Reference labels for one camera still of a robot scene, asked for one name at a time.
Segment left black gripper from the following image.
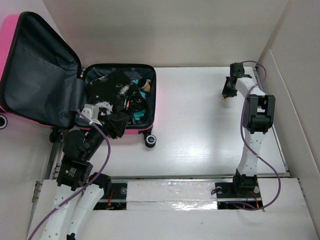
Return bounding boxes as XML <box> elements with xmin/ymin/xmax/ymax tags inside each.
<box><xmin>83</xmin><ymin>113</ymin><xmax>129</xmax><ymax>160</ymax></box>

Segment black wired headphones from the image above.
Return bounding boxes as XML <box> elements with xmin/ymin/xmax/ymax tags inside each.
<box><xmin>112</xmin><ymin>93</ymin><xmax>150</xmax><ymax>125</ymax></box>

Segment black lid powder jar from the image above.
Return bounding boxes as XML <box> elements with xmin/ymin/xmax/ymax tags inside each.
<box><xmin>137</xmin><ymin>78</ymin><xmax>147</xmax><ymax>89</ymax></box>

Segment pink hard-shell suitcase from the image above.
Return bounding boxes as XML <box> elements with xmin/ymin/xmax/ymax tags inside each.
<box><xmin>0</xmin><ymin>11</ymin><xmax>157</xmax><ymax>148</ymax></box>

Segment clear jar with sponge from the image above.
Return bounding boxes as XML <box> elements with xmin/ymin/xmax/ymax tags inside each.
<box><xmin>142</xmin><ymin>79</ymin><xmax>152</xmax><ymax>92</ymax></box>

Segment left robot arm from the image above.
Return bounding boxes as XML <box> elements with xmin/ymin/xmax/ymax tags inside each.
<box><xmin>28</xmin><ymin>107</ymin><xmax>130</xmax><ymax>240</ymax></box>

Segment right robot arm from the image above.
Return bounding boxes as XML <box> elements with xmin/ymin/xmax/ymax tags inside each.
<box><xmin>222</xmin><ymin>62</ymin><xmax>276</xmax><ymax>198</ymax></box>

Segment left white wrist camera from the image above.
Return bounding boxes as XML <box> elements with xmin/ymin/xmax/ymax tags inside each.
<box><xmin>80</xmin><ymin>104</ymin><xmax>99</xmax><ymax>124</ymax></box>

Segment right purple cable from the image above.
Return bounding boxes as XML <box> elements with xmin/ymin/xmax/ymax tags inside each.
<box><xmin>239</xmin><ymin>60</ymin><xmax>282</xmax><ymax>211</ymax></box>

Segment purple cable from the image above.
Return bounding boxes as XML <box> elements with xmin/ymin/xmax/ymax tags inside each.
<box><xmin>26</xmin><ymin>108</ymin><xmax>112</xmax><ymax>240</ymax></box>
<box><xmin>239</xmin><ymin>60</ymin><xmax>282</xmax><ymax>211</ymax></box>

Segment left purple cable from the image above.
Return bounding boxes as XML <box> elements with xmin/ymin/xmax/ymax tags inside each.
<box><xmin>26</xmin><ymin>108</ymin><xmax>112</xmax><ymax>240</ymax></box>

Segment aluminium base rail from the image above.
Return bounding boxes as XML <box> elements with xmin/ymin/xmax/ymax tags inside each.
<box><xmin>94</xmin><ymin>179</ymin><xmax>263</xmax><ymax>211</ymax></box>

